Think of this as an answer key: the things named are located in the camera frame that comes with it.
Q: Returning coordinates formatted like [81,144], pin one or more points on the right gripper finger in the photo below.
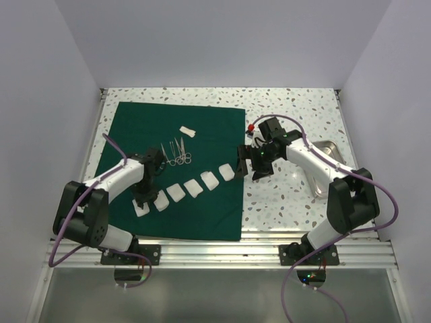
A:
[259,174]
[243,154]

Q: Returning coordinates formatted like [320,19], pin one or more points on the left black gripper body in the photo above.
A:
[145,189]

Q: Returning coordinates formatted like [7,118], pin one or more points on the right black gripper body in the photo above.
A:
[263,155]

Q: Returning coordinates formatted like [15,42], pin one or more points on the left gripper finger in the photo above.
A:
[139,204]
[150,200]

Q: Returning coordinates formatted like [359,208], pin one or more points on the white gauze pad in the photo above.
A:
[140,211]
[226,172]
[193,188]
[210,180]
[176,192]
[161,202]

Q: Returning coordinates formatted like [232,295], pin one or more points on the white gauze strip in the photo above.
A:
[189,132]

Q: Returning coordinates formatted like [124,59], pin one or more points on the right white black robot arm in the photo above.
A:
[351,197]

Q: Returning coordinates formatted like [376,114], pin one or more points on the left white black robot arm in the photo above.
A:
[83,213]

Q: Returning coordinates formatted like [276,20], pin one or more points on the green surgical cloth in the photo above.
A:
[214,214]

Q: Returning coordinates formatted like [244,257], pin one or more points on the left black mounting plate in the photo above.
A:
[144,254]

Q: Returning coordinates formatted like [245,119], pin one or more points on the black mounting plate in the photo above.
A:
[289,254]
[144,254]

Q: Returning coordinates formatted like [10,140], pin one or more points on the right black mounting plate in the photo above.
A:
[289,254]

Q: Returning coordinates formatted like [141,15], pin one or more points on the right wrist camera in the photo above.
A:
[271,129]

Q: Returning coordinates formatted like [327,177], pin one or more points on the aluminium rail frame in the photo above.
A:
[235,281]

